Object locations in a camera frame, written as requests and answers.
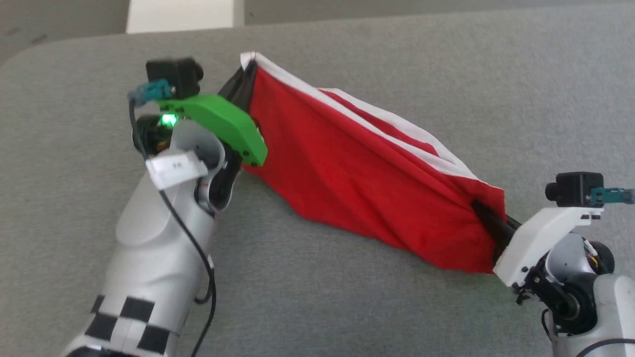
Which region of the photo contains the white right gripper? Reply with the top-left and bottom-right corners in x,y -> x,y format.
470,198 -> 605,288

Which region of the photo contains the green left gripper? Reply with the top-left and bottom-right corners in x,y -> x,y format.
155,60 -> 269,167

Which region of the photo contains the red garment with white trim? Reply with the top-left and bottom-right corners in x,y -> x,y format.
241,51 -> 508,274

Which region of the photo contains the white paper label tag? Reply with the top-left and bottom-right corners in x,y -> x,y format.
146,151 -> 209,190

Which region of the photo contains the grey fabric sofa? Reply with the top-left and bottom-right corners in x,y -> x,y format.
0,2 -> 635,357

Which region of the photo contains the black cable with teal plug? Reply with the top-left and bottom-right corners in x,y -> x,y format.
127,79 -> 217,357
589,187 -> 635,205

